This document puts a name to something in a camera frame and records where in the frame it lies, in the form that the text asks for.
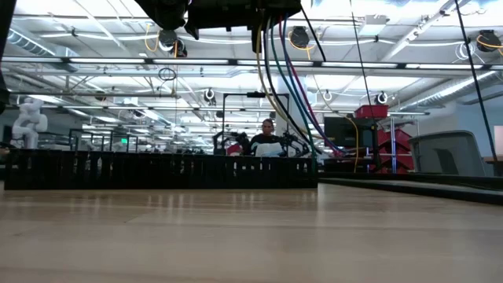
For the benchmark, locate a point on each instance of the red storage box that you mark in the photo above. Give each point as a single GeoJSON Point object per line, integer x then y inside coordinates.
{"type": "Point", "coordinates": [371, 112]}

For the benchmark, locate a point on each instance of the long ceiling light strip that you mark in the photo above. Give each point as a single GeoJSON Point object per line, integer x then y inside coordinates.
{"type": "Point", "coordinates": [188, 61]}

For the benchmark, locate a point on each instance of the white humanoid robot figure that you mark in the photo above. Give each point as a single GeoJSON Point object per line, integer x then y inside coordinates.
{"type": "Point", "coordinates": [29, 126]}

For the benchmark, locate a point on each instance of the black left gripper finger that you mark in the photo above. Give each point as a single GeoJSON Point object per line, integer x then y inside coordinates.
{"type": "Point", "coordinates": [255, 41]}

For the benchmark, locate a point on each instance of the grey office chair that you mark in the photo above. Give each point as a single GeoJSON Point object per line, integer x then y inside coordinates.
{"type": "Point", "coordinates": [448, 153]}

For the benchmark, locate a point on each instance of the black monitor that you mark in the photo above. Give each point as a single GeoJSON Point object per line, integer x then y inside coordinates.
{"type": "Point", "coordinates": [346, 131]}

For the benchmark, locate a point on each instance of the red storage rack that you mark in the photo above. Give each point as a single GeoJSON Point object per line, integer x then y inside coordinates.
{"type": "Point", "coordinates": [399, 141]}

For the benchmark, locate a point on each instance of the person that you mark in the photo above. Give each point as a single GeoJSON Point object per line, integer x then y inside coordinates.
{"type": "Point", "coordinates": [267, 141]}

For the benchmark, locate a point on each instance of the black gantry stand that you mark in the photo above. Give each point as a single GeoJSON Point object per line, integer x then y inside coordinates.
{"type": "Point", "coordinates": [243, 94]}

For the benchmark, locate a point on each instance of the black distant robot arm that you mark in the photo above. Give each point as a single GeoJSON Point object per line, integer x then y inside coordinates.
{"type": "Point", "coordinates": [236, 139]}
{"type": "Point", "coordinates": [294, 143]}

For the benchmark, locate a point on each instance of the white building column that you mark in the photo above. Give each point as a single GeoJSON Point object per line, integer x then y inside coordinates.
{"type": "Point", "coordinates": [296, 90]}

